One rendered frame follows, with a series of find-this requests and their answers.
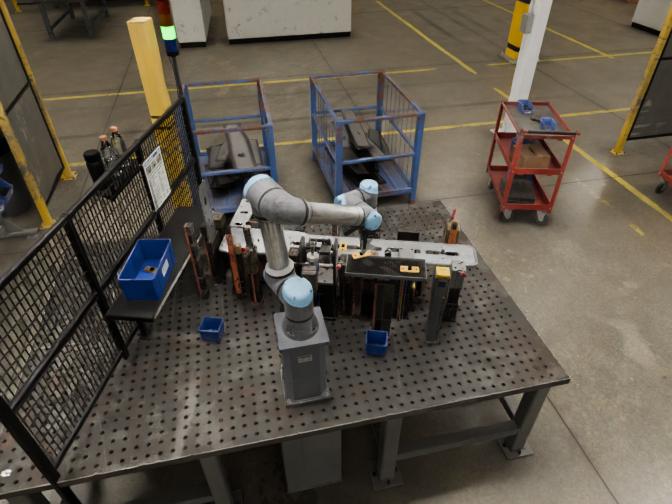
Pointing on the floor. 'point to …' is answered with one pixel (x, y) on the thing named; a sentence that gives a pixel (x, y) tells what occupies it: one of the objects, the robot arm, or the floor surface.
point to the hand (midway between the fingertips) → (361, 250)
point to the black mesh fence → (85, 298)
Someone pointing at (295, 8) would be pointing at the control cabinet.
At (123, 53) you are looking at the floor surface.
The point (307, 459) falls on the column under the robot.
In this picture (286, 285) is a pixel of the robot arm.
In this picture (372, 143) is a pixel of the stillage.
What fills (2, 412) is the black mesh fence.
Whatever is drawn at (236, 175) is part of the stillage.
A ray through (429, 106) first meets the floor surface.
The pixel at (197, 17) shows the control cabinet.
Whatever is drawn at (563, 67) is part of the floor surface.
